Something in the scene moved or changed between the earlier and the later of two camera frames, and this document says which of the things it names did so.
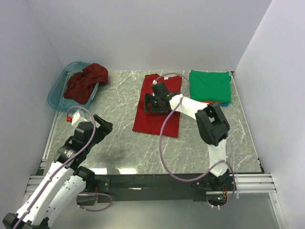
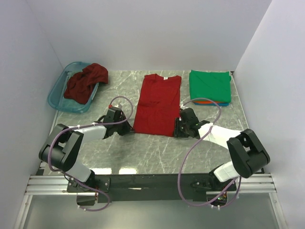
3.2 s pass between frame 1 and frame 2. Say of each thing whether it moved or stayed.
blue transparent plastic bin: stayed
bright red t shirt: stayed
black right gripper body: moved
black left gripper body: moved
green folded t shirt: stayed
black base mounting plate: stayed
